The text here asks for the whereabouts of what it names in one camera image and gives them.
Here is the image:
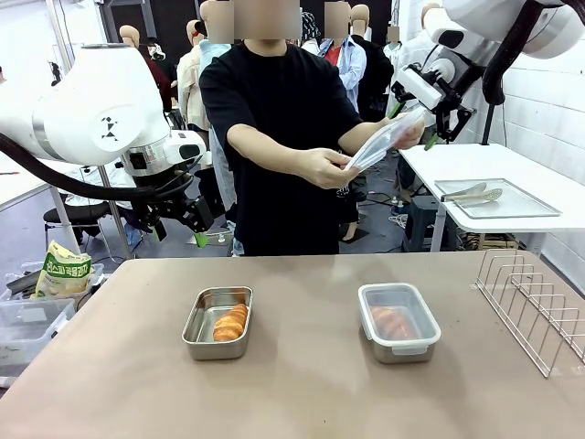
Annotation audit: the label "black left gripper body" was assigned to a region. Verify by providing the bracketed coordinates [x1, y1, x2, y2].
[141, 180, 197, 220]

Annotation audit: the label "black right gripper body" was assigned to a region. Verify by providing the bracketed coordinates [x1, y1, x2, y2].
[427, 59, 467, 111]

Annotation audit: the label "clear plastic container lid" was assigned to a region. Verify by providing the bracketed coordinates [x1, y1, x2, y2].
[357, 282, 442, 356]
[345, 108, 429, 174]

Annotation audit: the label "metal serving tongs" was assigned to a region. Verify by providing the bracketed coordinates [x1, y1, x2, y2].
[441, 181, 504, 205]

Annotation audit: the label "rectangular steel container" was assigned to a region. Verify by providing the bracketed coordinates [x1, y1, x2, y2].
[365, 284, 442, 365]
[181, 286, 254, 361]

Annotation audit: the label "perforated metal tray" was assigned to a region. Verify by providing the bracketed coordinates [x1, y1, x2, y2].
[433, 177, 562, 220]

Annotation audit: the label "golden croissant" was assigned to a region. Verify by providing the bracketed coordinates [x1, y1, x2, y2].
[212, 303, 250, 343]
[369, 305, 417, 340]

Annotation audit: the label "person's right forearm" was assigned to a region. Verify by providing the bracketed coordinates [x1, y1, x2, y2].
[227, 122, 306, 178]

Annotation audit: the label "person's left forearm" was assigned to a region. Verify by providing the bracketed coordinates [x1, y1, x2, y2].
[337, 117, 399, 155]

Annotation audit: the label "person's left hand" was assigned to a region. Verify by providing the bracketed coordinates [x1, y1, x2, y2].
[391, 118, 426, 150]

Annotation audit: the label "person's right hand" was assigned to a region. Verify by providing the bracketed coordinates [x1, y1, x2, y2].
[292, 147, 363, 189]

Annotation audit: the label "black tripod stand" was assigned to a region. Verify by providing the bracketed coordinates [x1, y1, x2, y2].
[482, 93, 499, 145]

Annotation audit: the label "black clothes mannequin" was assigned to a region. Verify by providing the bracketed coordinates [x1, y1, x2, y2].
[349, 4, 395, 123]

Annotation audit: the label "white shirt mannequin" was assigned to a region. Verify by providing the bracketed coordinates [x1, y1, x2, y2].
[386, 3, 447, 88]

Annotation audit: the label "white side table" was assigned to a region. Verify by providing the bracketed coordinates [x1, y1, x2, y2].
[398, 143, 585, 255]

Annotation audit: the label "blue shirt red top mannequin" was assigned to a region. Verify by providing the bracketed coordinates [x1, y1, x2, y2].
[301, 2, 368, 115]

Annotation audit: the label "black office chair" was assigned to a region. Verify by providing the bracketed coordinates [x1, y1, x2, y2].
[43, 200, 118, 246]

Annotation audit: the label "green yellow snack bag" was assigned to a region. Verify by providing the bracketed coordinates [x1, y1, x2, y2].
[35, 240, 95, 299]

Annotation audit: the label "dark stool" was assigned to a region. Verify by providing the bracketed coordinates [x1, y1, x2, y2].
[401, 197, 458, 252]

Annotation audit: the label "beige shirt mannequin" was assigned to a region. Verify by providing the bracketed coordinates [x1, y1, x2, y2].
[176, 19, 212, 132]

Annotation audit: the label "burgundy dress mannequin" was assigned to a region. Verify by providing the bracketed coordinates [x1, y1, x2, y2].
[119, 25, 174, 113]

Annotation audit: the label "person in black T-shirt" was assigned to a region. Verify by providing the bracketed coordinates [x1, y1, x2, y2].
[199, 0, 365, 257]

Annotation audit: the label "clear plastic storage bin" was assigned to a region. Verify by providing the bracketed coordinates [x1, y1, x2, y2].
[0, 296, 77, 367]

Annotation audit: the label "light blue shirt mannequin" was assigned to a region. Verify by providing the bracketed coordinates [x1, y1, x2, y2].
[199, 0, 234, 68]

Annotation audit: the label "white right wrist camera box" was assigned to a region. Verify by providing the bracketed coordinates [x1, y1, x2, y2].
[395, 65, 443, 107]

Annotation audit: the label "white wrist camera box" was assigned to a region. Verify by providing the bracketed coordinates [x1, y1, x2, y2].
[395, 65, 443, 107]
[169, 131, 207, 162]

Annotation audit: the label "black right arm cable sleeve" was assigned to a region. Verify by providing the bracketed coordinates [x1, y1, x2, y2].
[481, 0, 570, 104]

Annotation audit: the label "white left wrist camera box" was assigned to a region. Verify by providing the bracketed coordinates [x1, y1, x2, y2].
[169, 131, 207, 162]

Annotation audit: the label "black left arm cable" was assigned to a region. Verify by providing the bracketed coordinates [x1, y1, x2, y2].
[0, 132, 202, 202]

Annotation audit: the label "chrome wire rack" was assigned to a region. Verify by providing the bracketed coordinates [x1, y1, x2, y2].
[470, 249, 585, 379]

